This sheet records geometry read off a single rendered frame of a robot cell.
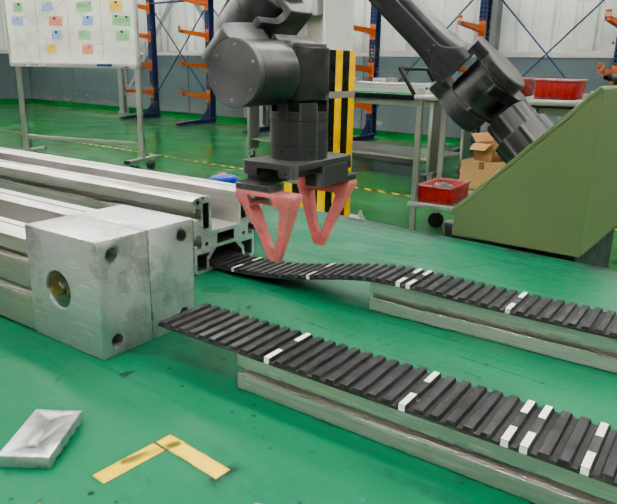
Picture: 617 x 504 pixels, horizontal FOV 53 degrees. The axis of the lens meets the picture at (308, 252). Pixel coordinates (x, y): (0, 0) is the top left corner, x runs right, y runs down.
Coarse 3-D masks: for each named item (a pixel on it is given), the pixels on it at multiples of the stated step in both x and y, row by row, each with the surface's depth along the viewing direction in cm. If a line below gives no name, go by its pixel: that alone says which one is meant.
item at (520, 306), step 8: (520, 296) 54; (528, 296) 55; (536, 296) 54; (512, 304) 52; (520, 304) 53; (528, 304) 52; (536, 304) 53; (504, 312) 51; (512, 312) 51; (520, 312) 50; (528, 312) 51
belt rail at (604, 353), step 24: (384, 288) 58; (384, 312) 59; (408, 312) 57; (432, 312) 56; (456, 312) 54; (480, 312) 53; (480, 336) 54; (504, 336) 52; (528, 336) 51; (552, 336) 51; (576, 336) 49; (600, 336) 48; (576, 360) 49; (600, 360) 48
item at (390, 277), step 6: (390, 270) 60; (396, 270) 60; (402, 270) 61; (408, 270) 60; (414, 270) 61; (384, 276) 58; (390, 276) 59; (396, 276) 58; (402, 276) 59; (378, 282) 58; (384, 282) 57; (390, 282) 57
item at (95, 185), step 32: (0, 160) 89; (32, 160) 94; (64, 160) 90; (32, 192) 83; (64, 192) 80; (96, 192) 75; (128, 192) 71; (160, 192) 69; (192, 192) 76; (224, 192) 73; (192, 224) 67; (224, 224) 72
